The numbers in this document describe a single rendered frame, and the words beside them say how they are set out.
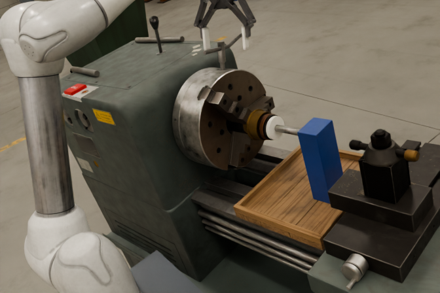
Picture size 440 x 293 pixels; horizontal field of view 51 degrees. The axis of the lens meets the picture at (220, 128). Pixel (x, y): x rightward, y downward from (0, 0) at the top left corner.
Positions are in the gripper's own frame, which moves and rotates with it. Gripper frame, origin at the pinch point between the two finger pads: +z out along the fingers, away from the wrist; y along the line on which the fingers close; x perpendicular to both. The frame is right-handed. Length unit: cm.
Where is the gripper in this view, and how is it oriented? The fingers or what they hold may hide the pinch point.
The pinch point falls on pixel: (226, 46)
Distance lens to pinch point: 143.3
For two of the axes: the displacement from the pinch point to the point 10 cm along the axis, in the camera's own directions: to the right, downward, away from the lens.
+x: -4.7, 2.9, -8.3
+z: 0.9, 9.6, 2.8
